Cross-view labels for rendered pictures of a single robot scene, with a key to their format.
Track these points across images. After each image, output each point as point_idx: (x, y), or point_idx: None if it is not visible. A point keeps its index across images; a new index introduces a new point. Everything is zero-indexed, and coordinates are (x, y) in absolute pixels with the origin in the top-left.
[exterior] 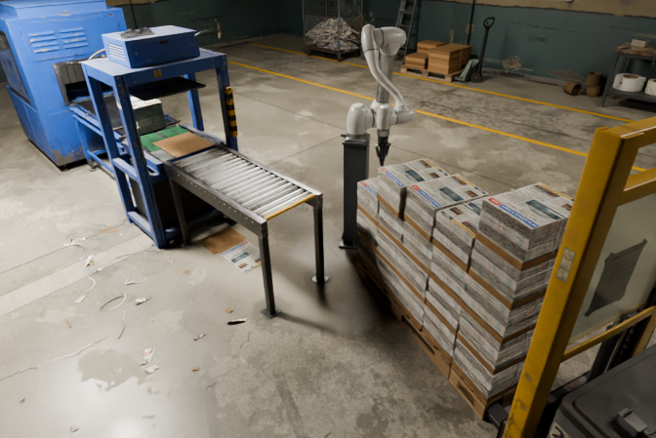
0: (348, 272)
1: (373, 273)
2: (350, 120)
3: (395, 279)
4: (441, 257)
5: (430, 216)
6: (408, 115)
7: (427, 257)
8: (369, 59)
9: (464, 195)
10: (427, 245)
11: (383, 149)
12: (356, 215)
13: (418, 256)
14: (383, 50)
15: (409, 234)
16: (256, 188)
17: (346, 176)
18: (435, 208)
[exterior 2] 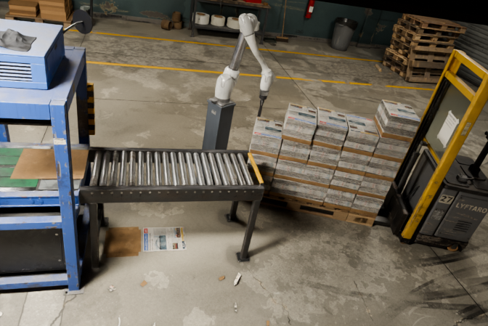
0: (238, 203)
1: (266, 192)
2: (226, 88)
3: (296, 185)
4: (349, 155)
5: (343, 134)
6: (274, 76)
7: (335, 160)
8: (253, 40)
9: (341, 117)
10: (335, 152)
11: None
12: None
13: (325, 162)
14: None
15: (317, 152)
16: (208, 168)
17: (218, 133)
18: (347, 129)
